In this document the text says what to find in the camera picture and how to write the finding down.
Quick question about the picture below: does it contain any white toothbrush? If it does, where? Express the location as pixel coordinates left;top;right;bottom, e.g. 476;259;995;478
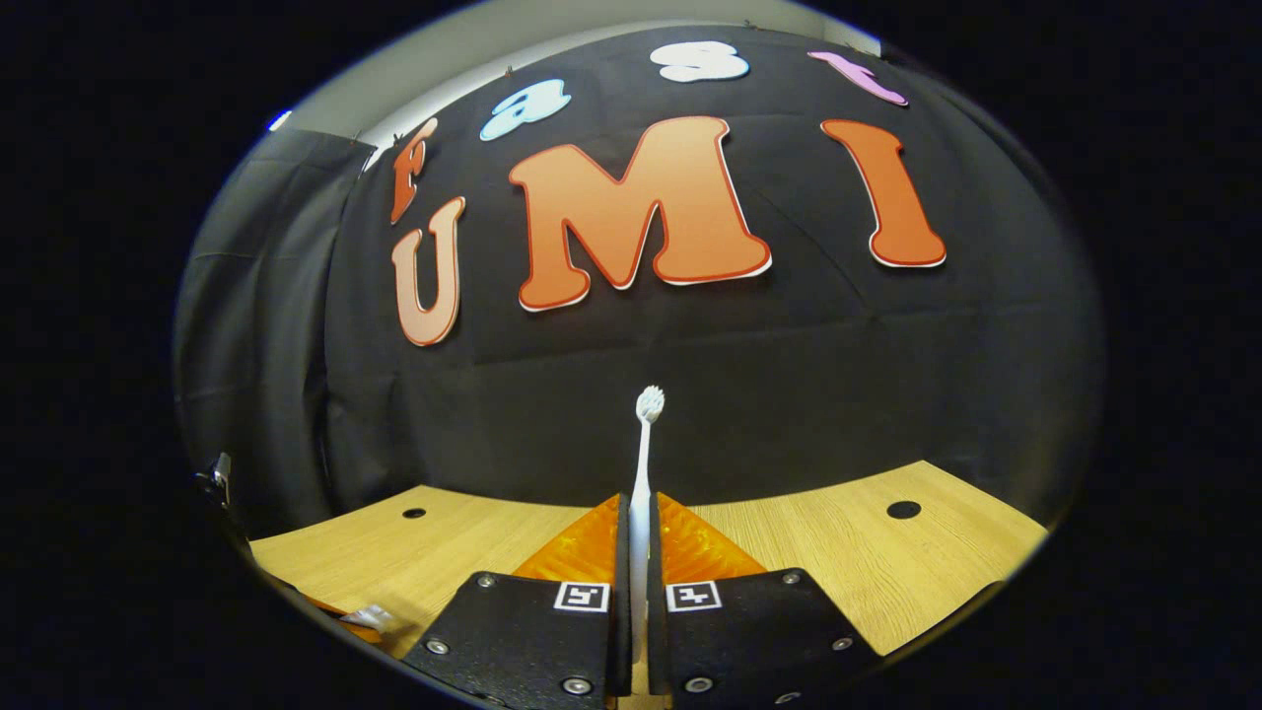
628;385;667;674

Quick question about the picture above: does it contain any black backdrop cloth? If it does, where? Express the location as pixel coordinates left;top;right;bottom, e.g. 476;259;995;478
173;25;1105;541

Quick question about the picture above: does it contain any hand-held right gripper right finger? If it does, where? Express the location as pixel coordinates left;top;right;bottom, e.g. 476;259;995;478
647;491;883;710

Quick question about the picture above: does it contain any wooden desktop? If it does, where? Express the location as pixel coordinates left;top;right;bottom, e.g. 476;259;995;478
246;460;1049;710

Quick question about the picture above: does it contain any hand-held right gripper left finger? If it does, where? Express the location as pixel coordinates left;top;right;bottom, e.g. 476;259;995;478
404;493;633;710

